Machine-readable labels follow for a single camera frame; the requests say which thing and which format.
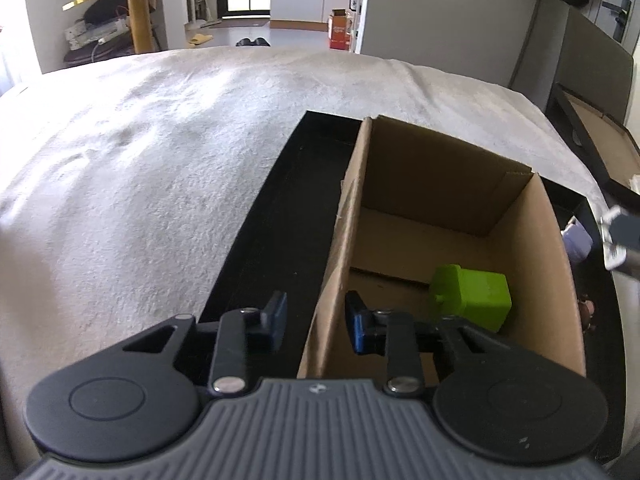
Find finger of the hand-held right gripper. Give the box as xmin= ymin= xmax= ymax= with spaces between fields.
xmin=598 ymin=205 xmax=640 ymax=277

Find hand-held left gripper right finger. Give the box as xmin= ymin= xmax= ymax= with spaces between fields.
xmin=345 ymin=290 xmax=506 ymax=396

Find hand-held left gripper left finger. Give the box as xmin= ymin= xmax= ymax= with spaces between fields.
xmin=122 ymin=290 xmax=289 ymax=396

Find lilac toy block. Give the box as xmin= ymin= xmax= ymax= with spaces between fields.
xmin=561 ymin=216 xmax=593 ymax=264

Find green toy block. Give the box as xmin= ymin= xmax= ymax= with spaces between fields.
xmin=427 ymin=264 xmax=512 ymax=333

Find black tray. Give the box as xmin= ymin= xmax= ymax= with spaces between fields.
xmin=197 ymin=110 xmax=628 ymax=466

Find cardboard box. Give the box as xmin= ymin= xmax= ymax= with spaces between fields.
xmin=297 ymin=116 xmax=587 ymax=381

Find small brown toy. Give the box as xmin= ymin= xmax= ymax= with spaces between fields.
xmin=579 ymin=296 xmax=597 ymax=333

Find open black flat box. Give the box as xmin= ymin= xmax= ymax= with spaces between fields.
xmin=547 ymin=82 xmax=640 ymax=206

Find dark padded headboard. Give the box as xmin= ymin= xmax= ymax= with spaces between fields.
xmin=507 ymin=0 xmax=636 ymax=126

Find orange carton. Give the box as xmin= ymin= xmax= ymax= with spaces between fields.
xmin=327 ymin=8 xmax=354 ymax=51

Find round gold table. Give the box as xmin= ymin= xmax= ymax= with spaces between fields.
xmin=62 ymin=0 xmax=216 ymax=56

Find black door handle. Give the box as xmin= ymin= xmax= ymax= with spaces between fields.
xmin=602 ymin=0 xmax=632 ymax=43

